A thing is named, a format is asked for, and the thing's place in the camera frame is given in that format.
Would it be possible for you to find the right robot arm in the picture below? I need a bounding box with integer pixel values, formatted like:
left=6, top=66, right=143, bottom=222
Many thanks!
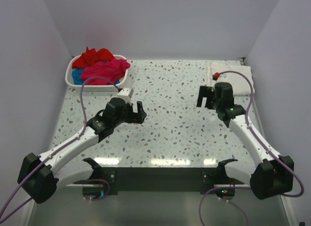
left=197, top=83, right=294, bottom=200

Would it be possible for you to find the magenta t shirt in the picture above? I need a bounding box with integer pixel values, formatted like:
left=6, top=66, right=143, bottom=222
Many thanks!
left=80, top=58, right=131, bottom=86

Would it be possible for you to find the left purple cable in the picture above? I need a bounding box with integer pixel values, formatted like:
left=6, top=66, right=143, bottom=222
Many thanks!
left=0, top=76, right=122, bottom=222

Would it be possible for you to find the white plastic laundry basket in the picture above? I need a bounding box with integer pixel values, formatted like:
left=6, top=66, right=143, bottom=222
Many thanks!
left=65, top=55, right=130, bottom=92

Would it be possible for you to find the blue t shirt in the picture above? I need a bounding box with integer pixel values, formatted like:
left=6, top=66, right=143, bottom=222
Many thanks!
left=71, top=69, right=87, bottom=85

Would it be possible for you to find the red t shirt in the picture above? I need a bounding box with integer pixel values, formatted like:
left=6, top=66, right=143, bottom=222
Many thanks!
left=71, top=47, right=114, bottom=69

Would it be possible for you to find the white t shirt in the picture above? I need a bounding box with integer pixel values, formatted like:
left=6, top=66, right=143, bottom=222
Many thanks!
left=207, top=61, right=255, bottom=96

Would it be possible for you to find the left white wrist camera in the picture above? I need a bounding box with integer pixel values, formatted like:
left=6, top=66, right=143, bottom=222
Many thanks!
left=117, top=87, right=134, bottom=104

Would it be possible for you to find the purple cable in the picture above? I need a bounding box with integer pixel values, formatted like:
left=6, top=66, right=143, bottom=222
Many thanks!
left=0, top=76, right=122, bottom=222
left=198, top=70, right=305, bottom=226

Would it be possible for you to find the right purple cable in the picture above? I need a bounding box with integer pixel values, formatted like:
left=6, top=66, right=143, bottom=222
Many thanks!
left=198, top=70, right=305, bottom=226

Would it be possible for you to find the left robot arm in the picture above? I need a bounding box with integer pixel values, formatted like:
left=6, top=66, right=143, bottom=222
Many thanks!
left=17, top=97, right=147, bottom=204

